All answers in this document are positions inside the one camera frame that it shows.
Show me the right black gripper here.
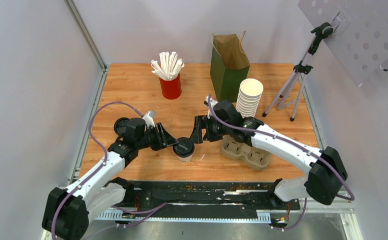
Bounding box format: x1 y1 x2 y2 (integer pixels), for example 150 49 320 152
188 115 231 145

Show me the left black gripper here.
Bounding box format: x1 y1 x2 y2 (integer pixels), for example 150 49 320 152
137 122 179 152

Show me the black coffee lid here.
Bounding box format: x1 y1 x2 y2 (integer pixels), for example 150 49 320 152
173 137 195 158

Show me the white paper cup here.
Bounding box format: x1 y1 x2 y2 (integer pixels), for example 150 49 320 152
177 153 193 163

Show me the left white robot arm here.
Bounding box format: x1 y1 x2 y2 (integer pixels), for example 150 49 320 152
42 117 178 240

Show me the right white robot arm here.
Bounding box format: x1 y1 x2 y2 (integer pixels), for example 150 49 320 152
189 96 354 209

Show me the stack of black lids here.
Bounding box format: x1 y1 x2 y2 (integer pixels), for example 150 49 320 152
114 117 130 136

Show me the red cup holder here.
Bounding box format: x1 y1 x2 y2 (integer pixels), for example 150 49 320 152
159 74 182 100

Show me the brown cardboard cup carrier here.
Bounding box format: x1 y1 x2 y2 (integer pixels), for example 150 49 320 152
221 136 272 171

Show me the stack of white paper cups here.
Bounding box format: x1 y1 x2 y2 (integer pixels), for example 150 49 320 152
236 78 264 118

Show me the white wrapped straws bundle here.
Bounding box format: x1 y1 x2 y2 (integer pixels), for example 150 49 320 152
150 51 185 82

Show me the green paper bag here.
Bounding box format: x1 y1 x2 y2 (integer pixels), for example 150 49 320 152
210 31 250 103

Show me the grey tripod stand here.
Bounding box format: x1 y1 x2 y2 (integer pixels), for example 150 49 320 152
262 22 337 122

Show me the grey perforated panel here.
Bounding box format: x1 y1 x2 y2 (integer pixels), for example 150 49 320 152
298 0 388 87

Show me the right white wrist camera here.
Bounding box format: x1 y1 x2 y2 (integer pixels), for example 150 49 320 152
204 95 218 119

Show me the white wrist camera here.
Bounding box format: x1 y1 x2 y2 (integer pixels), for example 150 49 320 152
142 110 156 129
204 95 218 119

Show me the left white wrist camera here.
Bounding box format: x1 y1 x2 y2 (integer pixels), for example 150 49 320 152
142 110 156 129

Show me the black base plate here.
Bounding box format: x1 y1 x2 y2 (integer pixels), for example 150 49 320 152
117 181 300 220

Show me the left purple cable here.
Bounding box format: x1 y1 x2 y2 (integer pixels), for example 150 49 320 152
50 101 146 240

